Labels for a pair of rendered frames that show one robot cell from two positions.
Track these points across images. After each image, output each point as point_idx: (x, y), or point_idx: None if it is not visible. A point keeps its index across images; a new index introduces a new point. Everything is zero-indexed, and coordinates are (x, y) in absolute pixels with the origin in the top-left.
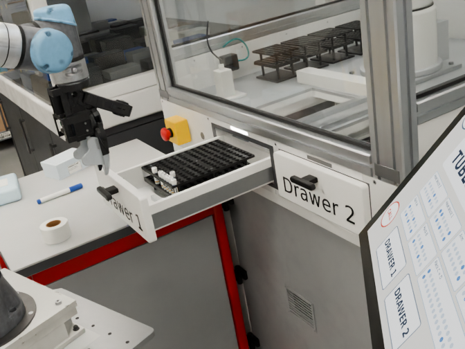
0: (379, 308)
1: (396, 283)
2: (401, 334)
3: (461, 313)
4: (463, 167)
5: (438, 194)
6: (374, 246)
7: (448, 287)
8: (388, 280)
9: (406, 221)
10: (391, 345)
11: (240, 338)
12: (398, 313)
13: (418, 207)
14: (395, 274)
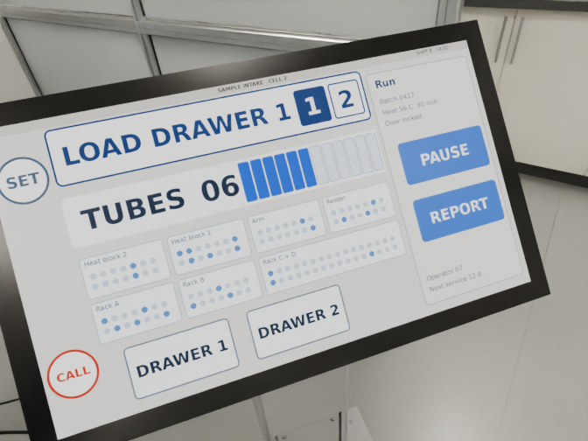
0: (267, 368)
1: (246, 337)
2: (332, 317)
3: (357, 226)
4: (129, 208)
5: (140, 257)
6: (122, 406)
7: (316, 241)
8: (229, 354)
9: (134, 326)
10: (338, 332)
11: None
12: (299, 325)
13: (128, 298)
14: (228, 340)
